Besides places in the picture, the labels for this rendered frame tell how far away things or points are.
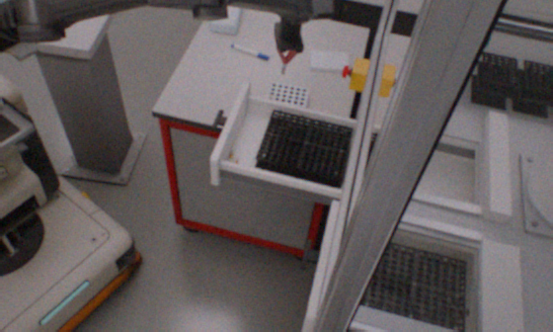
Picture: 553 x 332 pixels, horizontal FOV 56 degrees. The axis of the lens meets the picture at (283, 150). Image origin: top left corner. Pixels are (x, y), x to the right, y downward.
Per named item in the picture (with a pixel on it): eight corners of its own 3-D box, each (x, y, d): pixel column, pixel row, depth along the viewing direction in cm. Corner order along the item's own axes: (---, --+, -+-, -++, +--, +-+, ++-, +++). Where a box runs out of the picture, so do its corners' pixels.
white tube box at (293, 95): (265, 109, 159) (265, 100, 156) (270, 90, 165) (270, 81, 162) (304, 116, 159) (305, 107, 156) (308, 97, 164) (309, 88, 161)
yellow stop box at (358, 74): (346, 89, 156) (350, 71, 151) (350, 73, 161) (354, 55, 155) (362, 93, 156) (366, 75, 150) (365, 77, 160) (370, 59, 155)
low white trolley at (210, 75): (173, 236, 214) (151, 110, 155) (220, 128, 253) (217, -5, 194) (309, 273, 209) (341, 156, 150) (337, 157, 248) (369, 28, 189)
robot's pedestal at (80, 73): (60, 176, 229) (1, 39, 170) (86, 125, 248) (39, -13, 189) (126, 186, 228) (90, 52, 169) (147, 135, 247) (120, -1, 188)
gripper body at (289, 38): (297, 27, 140) (300, 4, 134) (303, 53, 135) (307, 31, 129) (274, 27, 139) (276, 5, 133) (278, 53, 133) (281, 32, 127)
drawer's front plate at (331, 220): (300, 336, 110) (306, 316, 102) (326, 223, 128) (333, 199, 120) (308, 338, 110) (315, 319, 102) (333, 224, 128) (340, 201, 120)
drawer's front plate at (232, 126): (211, 185, 133) (209, 158, 124) (244, 107, 151) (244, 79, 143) (217, 187, 133) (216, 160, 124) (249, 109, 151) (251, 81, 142)
